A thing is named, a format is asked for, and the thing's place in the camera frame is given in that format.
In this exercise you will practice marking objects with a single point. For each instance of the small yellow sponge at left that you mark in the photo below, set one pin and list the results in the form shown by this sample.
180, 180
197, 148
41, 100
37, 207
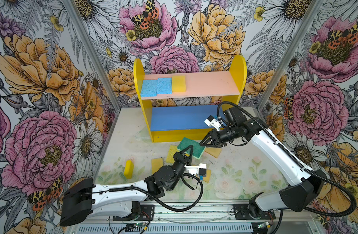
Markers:
128, 171

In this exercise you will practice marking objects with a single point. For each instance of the orange-yellow sponge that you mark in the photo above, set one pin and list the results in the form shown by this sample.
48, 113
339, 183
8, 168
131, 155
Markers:
208, 176
156, 164
215, 152

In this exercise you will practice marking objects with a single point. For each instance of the aluminium front rail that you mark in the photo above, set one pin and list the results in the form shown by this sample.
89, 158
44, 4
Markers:
207, 217

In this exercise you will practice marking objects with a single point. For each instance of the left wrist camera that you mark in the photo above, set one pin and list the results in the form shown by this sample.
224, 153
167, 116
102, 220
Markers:
198, 171

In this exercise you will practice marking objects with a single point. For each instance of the thick yellow sponge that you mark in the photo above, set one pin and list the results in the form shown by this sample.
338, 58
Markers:
178, 84

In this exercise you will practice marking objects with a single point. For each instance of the green sponge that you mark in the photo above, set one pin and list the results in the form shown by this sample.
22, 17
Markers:
191, 147

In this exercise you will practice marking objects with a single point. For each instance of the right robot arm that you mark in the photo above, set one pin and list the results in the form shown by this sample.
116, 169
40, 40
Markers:
302, 187

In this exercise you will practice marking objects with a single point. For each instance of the yellow shelf with coloured boards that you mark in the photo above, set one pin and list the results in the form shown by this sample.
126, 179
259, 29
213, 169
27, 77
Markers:
171, 117

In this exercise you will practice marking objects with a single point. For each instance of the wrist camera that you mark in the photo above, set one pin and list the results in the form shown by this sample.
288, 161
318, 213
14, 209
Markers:
198, 171
216, 123

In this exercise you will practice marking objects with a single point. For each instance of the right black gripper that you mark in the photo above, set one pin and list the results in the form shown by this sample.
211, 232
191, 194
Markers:
214, 138

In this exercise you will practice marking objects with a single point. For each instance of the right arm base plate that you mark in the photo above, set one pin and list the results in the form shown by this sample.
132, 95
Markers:
243, 211

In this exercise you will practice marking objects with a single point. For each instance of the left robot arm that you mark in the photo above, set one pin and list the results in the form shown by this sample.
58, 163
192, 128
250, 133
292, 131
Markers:
90, 199

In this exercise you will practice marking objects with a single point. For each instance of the pale yellow textured sponge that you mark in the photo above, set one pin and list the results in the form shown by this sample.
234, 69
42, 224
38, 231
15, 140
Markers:
170, 156

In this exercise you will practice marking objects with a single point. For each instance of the blue sponge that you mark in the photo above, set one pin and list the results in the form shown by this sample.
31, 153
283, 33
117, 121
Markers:
164, 86
149, 88

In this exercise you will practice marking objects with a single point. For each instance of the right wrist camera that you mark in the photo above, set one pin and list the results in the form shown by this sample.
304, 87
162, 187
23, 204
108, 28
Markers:
216, 123

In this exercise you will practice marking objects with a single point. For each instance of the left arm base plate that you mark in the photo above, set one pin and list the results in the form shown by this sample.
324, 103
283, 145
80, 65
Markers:
144, 213

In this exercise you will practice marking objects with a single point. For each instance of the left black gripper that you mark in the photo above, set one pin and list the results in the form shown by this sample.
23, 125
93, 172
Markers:
181, 156

